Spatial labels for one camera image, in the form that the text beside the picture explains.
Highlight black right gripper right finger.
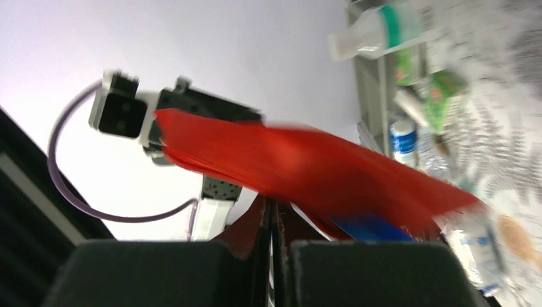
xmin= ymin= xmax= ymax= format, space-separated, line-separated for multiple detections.
xmin=273 ymin=203 xmax=486 ymax=306

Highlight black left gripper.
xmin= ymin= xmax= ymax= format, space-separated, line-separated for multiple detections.
xmin=146 ymin=77 xmax=263 ymax=166

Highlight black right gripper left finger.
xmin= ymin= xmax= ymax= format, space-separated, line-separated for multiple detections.
xmin=44 ymin=195 xmax=270 ymax=306

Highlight red first aid pouch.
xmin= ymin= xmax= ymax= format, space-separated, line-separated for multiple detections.
xmin=155 ymin=109 xmax=481 ymax=233

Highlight blue tweezers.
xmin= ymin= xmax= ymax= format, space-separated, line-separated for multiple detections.
xmin=331 ymin=214 xmax=413 ymax=241

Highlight white blue-label bottle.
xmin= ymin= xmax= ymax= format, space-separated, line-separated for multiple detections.
xmin=389 ymin=118 xmax=417 ymax=168

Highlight grey plastic tray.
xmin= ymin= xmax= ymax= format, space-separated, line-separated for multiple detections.
xmin=353 ymin=54 xmax=406 ymax=158

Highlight white pill bottle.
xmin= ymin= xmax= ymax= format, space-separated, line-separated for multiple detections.
xmin=328 ymin=1 xmax=435 ymax=61

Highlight green sachet upper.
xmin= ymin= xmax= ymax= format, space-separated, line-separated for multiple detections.
xmin=395 ymin=47 xmax=419 ymax=86

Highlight green sachet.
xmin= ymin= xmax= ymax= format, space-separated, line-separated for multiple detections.
xmin=424 ymin=70 xmax=468 ymax=134
xmin=395 ymin=47 xmax=419 ymax=86

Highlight floral table mat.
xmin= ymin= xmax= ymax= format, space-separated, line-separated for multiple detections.
xmin=428 ymin=1 xmax=541 ymax=306

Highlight green sachet lower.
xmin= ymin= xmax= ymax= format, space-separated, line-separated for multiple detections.
xmin=424 ymin=70 xmax=468 ymax=134

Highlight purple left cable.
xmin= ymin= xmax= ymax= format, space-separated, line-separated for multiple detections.
xmin=46 ymin=79 xmax=200 ymax=242

